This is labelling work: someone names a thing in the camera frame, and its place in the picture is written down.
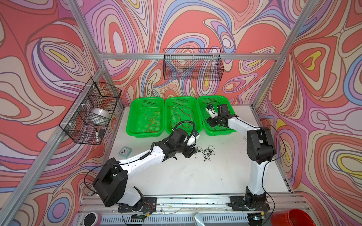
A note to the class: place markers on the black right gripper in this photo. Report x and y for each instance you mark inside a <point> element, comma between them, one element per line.
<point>210,121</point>

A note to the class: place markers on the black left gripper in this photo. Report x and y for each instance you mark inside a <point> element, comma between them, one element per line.
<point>190,152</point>

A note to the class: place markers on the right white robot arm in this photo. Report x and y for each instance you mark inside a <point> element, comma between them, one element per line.
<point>260,150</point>

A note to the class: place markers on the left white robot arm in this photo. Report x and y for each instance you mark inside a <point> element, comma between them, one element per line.
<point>111,182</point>

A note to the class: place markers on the right green plastic basket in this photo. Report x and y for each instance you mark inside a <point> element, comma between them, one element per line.
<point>215,101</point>

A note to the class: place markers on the green plastic basket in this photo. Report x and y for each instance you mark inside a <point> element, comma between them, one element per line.
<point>146,118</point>
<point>215,101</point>
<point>182,109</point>

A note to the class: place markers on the middle green plastic basket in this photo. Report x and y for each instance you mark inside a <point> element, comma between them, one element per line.
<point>182,109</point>

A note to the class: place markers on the left green plastic basket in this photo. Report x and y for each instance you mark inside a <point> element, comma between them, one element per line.
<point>146,118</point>

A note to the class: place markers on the small green alarm clock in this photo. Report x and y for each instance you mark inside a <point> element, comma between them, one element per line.
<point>125,152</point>

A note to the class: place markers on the grey round speaker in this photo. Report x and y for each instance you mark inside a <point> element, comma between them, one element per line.
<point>91,219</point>

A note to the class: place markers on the red bucket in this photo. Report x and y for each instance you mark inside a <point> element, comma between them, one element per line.
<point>293,217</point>

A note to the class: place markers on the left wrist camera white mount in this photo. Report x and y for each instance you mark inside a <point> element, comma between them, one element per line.
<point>192,138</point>

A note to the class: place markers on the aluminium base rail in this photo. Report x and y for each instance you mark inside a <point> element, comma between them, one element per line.
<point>179,210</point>

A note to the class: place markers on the black wire basket back wall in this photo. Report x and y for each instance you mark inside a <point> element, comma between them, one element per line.
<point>192,64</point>

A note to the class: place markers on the black wire basket wall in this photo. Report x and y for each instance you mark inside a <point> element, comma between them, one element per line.
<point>94,107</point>
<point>192,64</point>

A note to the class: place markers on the black wire basket left wall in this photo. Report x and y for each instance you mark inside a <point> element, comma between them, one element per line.
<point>94,107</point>

